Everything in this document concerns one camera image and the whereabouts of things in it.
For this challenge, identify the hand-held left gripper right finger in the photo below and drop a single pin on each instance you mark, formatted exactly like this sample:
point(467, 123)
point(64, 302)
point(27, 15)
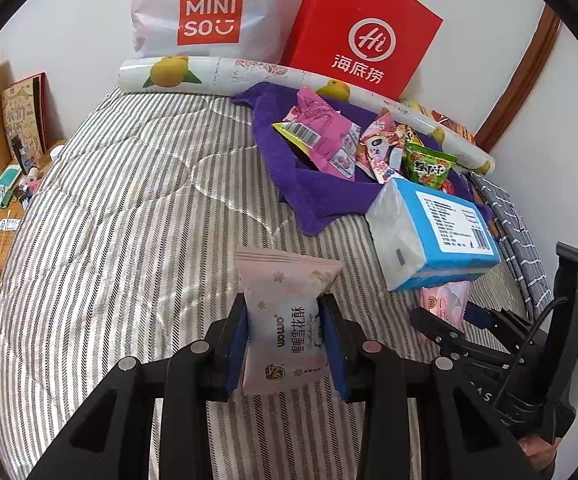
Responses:
point(336, 360)

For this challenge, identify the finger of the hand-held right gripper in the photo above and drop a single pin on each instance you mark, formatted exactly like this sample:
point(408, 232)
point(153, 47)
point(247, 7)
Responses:
point(439, 332)
point(499, 321)

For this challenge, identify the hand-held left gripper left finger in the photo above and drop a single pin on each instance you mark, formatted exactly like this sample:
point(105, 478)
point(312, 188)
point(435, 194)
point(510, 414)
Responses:
point(236, 350)

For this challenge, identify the light pink floral packet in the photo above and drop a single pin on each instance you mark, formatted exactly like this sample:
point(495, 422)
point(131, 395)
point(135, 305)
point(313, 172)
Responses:
point(444, 300)

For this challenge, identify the pale pink snack packet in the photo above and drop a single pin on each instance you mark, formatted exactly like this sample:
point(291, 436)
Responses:
point(284, 310)

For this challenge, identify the person's right hand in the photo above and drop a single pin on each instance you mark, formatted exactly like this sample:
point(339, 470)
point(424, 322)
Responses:
point(536, 457)

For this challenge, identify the grey checked cloth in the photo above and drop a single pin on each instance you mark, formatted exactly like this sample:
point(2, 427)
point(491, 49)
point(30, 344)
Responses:
point(514, 240)

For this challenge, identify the blue white tissue pack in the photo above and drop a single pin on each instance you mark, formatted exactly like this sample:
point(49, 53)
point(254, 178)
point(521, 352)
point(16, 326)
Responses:
point(449, 220)

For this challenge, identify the green snack packet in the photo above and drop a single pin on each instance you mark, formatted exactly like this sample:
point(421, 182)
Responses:
point(429, 167)

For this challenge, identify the red white snack packet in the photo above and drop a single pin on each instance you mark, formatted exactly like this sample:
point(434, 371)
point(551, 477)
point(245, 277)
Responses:
point(379, 152)

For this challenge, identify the purple towel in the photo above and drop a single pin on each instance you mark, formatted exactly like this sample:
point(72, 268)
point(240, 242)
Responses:
point(279, 160)

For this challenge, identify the colourful small snack packet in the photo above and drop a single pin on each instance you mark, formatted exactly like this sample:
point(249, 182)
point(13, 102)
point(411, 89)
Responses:
point(410, 135)

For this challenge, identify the yellow snack packet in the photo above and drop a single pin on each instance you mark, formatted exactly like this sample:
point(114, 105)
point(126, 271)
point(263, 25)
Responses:
point(294, 132)

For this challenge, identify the small white tube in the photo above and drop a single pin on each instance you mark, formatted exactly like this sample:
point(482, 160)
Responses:
point(6, 225)

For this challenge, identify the white green tube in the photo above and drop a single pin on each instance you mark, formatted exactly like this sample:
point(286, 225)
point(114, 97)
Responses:
point(6, 185)

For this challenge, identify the lemon print paper roll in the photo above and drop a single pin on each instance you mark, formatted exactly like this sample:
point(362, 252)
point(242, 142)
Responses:
point(169, 75)

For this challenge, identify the red paper bag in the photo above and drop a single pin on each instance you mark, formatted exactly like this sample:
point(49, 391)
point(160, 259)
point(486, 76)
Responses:
point(359, 35)

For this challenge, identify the brown book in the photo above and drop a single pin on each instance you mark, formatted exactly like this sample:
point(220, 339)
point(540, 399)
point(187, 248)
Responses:
point(21, 115)

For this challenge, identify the white plastic shopping bag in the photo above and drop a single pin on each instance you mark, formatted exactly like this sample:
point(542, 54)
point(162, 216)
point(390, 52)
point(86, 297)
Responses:
point(209, 10)

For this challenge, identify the wooden door frame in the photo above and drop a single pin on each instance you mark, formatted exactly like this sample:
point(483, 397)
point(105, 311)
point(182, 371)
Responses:
point(524, 75)

